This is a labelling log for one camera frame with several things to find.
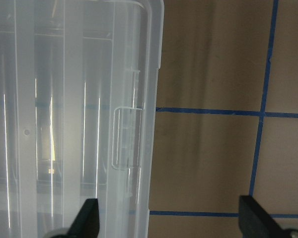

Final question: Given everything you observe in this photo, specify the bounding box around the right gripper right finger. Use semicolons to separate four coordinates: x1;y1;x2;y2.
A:
239;195;291;238

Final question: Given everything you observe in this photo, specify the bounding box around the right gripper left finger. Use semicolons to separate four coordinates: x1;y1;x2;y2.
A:
67;198;100;238

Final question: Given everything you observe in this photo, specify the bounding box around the clear plastic box lid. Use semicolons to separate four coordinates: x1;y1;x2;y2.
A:
0;0;164;238

